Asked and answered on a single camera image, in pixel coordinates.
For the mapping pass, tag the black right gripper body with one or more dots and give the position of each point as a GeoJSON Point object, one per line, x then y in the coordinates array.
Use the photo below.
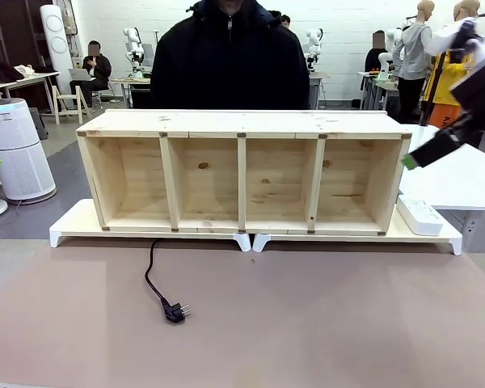
{"type": "Point", "coordinates": [481, 85]}

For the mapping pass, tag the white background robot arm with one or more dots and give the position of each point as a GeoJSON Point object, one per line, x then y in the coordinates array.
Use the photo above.
{"type": "Point", "coordinates": [315, 40]}
{"type": "Point", "coordinates": [133, 48]}

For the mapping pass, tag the mannequin in yellow jacket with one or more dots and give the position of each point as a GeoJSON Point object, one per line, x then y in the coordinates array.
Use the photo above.
{"type": "Point", "coordinates": [448, 85]}

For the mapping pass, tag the white power strip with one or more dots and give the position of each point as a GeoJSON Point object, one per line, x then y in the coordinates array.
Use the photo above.
{"type": "Point", "coordinates": [422, 220]}

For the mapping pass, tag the mannequin in grey hoodie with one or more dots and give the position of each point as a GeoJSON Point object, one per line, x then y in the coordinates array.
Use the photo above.
{"type": "Point", "coordinates": [414, 52]}

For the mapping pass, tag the white-legged wooden monitor riser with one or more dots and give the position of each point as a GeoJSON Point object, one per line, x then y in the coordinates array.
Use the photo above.
{"type": "Point", "coordinates": [77, 222]}
{"type": "Point", "coordinates": [394, 232]}

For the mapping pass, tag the standing person in black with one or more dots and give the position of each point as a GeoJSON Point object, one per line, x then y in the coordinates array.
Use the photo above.
{"type": "Point", "coordinates": [376, 60]}

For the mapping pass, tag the four-compartment pine wood shelf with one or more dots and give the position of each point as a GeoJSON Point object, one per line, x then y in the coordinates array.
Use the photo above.
{"type": "Point", "coordinates": [242, 121]}

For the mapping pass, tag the person in black hoodie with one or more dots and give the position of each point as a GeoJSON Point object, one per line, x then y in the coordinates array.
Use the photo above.
{"type": "Point", "coordinates": [226, 60]}

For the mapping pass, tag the wooden background table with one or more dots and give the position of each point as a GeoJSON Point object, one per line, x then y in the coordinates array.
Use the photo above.
{"type": "Point", "coordinates": [129, 80]}

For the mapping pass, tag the seated person in black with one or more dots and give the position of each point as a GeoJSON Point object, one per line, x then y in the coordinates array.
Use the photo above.
{"type": "Point", "coordinates": [99, 68]}

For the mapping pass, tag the silver laptop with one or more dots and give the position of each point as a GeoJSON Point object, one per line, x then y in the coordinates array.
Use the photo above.
{"type": "Point", "coordinates": [78, 74]}

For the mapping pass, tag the white tower air conditioner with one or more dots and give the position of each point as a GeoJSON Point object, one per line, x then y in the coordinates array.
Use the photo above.
{"type": "Point", "coordinates": [56, 40]}

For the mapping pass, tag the white background work table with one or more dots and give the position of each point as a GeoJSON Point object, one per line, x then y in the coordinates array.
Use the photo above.
{"type": "Point", "coordinates": [32, 77]}

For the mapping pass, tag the white cylindrical air purifier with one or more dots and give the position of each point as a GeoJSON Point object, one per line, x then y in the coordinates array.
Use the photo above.
{"type": "Point", "coordinates": [16, 161]}

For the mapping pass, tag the dark clothes pile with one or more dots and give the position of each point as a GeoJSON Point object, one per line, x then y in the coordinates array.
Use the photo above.
{"type": "Point", "coordinates": [6, 72]}

